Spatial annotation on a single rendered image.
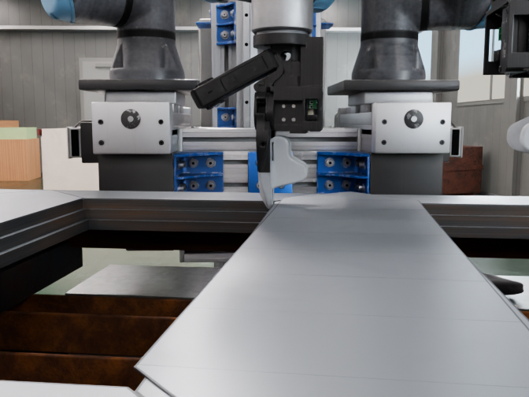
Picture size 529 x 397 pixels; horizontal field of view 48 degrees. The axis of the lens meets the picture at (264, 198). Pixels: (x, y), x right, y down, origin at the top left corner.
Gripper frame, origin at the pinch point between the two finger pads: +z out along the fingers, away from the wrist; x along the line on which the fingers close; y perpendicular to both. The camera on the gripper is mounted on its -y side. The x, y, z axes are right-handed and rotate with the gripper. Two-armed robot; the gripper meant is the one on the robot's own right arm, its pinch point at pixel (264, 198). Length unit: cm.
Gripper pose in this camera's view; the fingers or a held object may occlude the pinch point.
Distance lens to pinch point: 75.7
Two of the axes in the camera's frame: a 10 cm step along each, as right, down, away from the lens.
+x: 1.2, -1.3, 9.8
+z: 0.0, 9.9, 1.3
